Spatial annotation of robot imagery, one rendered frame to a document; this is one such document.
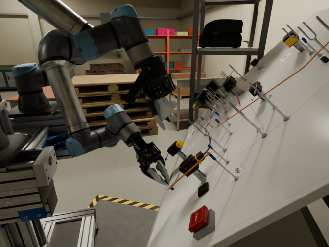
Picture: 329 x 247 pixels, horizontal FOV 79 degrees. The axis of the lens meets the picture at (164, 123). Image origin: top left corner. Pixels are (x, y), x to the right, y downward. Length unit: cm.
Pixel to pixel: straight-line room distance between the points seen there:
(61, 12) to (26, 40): 935
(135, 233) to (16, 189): 126
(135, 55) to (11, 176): 57
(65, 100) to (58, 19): 27
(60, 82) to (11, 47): 945
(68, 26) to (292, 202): 71
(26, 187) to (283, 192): 77
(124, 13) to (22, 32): 952
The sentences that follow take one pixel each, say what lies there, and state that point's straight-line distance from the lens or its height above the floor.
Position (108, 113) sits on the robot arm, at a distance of 79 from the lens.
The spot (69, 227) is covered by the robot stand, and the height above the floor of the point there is 21.
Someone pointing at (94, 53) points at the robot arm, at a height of 147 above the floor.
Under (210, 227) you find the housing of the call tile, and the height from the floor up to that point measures 111.
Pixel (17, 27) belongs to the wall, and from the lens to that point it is 1014.
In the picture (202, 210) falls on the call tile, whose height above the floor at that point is 112.
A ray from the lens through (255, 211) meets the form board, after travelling 46.
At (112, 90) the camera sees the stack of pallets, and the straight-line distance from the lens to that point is 316.
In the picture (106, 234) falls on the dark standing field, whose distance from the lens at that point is 199.
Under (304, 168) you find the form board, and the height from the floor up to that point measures 128.
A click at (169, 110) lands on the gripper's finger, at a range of 59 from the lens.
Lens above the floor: 149
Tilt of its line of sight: 22 degrees down
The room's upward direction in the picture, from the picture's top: straight up
